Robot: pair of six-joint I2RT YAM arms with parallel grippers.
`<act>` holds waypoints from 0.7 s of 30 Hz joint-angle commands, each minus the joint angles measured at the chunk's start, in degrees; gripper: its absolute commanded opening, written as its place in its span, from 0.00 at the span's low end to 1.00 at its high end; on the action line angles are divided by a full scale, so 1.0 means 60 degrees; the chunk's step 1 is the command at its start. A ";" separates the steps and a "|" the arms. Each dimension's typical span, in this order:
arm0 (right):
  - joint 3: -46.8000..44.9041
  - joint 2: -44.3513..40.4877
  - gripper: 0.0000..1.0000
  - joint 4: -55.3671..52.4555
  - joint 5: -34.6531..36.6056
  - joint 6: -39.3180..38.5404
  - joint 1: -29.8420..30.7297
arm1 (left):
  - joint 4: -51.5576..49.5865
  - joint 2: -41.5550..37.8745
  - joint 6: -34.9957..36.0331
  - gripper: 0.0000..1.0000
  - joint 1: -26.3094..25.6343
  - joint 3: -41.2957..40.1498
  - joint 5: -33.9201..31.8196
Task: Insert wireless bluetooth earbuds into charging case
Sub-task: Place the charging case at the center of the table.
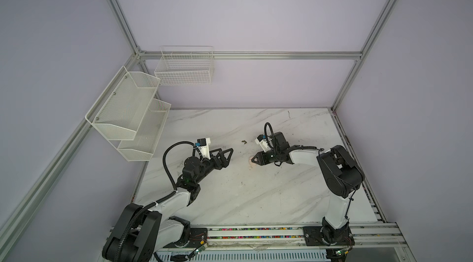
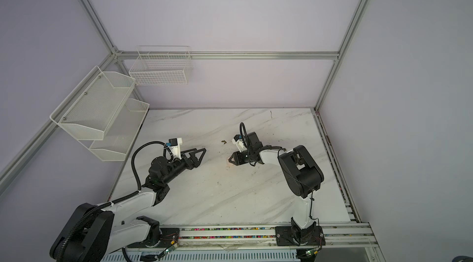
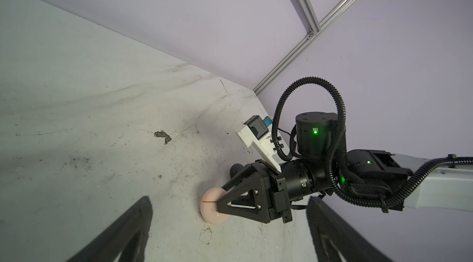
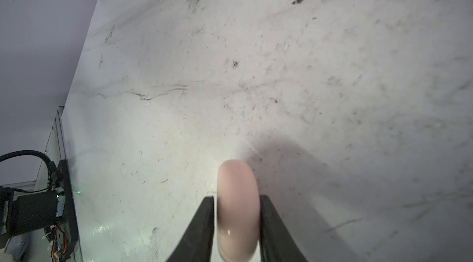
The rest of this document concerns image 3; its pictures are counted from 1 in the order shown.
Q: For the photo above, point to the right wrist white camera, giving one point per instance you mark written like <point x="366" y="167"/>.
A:
<point x="256" y="134"/>

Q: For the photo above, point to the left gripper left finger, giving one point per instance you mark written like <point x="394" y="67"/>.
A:
<point x="124" y="240"/>

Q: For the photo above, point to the pink round charging case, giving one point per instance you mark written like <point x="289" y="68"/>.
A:
<point x="208" y="206"/>

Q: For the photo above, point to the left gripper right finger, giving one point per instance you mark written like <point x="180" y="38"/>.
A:
<point x="334" y="239"/>

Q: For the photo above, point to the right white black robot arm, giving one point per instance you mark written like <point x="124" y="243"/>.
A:
<point x="397" y="181"/>

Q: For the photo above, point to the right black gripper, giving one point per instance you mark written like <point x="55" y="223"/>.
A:
<point x="254" y="194"/>

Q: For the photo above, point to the black round earbud charging case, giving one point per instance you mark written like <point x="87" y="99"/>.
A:
<point x="235" y="169"/>

